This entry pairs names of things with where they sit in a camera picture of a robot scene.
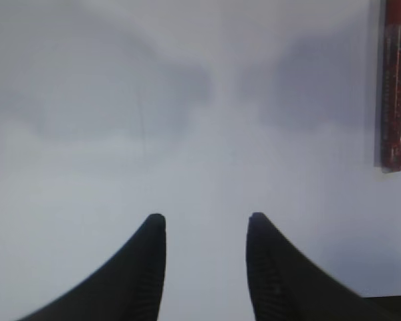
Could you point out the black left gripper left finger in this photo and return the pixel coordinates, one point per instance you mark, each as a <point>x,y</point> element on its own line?
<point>128,286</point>

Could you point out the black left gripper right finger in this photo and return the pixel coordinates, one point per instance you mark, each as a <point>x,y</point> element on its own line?
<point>285,285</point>

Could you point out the red glitter pen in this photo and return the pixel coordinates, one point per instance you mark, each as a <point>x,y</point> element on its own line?
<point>389,86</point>

